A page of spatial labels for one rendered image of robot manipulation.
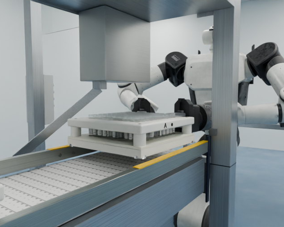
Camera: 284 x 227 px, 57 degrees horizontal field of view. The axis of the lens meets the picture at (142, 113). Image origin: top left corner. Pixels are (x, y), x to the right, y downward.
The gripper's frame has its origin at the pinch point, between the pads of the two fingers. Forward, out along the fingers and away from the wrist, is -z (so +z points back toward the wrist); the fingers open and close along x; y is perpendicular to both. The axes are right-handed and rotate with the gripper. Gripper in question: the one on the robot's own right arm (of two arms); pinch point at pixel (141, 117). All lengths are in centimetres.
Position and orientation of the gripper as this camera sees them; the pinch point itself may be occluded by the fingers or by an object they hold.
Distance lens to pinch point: 84.1
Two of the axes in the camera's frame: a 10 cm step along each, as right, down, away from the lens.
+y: -10.0, -0.3, 0.6
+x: -0.2, 10.0, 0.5
